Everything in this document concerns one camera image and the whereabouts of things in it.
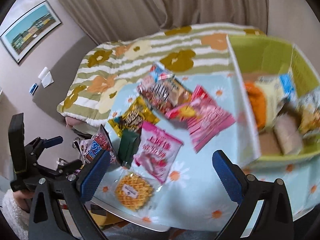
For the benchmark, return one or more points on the floral striped green quilt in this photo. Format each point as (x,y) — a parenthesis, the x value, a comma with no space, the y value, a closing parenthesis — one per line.
(94,95)

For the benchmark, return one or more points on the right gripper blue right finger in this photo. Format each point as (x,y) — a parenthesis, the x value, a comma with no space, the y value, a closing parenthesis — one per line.
(230,176)

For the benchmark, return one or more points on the brown red striped snack bag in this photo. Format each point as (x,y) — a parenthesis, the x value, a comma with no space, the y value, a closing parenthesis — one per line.
(165,95)

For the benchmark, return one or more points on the pink white candy bag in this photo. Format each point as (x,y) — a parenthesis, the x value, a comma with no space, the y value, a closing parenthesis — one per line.
(157,151)

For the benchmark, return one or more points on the blue wall tag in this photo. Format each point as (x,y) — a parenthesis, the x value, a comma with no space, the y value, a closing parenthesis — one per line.
(33,89)

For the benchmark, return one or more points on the white fleece left sleeve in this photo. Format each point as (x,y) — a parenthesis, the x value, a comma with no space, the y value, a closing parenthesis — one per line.
(17,219)

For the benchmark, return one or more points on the dark green packet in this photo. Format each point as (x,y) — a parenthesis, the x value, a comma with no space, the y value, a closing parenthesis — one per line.
(128,147)

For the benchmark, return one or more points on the white wall switch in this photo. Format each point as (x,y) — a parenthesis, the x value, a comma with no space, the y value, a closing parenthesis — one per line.
(45,77)

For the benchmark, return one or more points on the beige curtain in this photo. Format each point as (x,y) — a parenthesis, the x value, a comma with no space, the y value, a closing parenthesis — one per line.
(112,20)

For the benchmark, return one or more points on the framed house picture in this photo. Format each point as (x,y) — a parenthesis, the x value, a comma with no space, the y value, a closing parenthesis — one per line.
(28,30)

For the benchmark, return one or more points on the round waffle in wrapper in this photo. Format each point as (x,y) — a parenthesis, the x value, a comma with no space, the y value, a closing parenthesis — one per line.
(133,192)

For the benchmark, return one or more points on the green cardboard box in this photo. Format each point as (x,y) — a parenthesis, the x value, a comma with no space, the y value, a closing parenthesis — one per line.
(254,56)

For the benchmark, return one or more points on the pink strawberry snack bag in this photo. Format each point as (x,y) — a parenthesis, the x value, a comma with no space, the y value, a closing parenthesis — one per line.
(205,118)

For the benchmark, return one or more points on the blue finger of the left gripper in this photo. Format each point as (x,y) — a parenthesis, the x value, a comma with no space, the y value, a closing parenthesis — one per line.
(73,167)
(48,143)

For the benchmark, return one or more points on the gold yellow snack packet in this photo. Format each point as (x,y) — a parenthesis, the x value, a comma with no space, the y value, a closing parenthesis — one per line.
(133,118)

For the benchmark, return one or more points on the orange yellow chip bag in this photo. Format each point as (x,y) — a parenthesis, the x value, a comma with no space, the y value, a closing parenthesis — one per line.
(258,104)

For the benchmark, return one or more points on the red blue snack packet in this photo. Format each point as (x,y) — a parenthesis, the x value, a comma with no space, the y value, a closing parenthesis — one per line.
(89,148)

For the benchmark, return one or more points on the white grey snack bag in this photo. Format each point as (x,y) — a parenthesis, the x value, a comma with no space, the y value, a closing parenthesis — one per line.
(287,134)

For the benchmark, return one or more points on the person's left hand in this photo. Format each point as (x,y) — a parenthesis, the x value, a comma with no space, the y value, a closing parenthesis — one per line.
(21,198)

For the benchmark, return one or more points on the rice cracker nut packet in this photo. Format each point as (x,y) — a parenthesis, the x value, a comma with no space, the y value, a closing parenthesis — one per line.
(310,114)

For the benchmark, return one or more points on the shrimp flakes snack bag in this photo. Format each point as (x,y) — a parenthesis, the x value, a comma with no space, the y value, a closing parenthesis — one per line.
(156,73)

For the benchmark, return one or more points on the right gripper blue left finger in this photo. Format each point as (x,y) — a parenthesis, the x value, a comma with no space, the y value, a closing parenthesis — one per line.
(91,175)

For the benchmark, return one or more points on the white blue snack bag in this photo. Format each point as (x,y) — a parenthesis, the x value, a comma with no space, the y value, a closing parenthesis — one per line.
(277,89)

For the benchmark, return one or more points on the light blue daisy tablecloth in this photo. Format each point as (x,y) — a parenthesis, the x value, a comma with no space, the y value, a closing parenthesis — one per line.
(193,196)

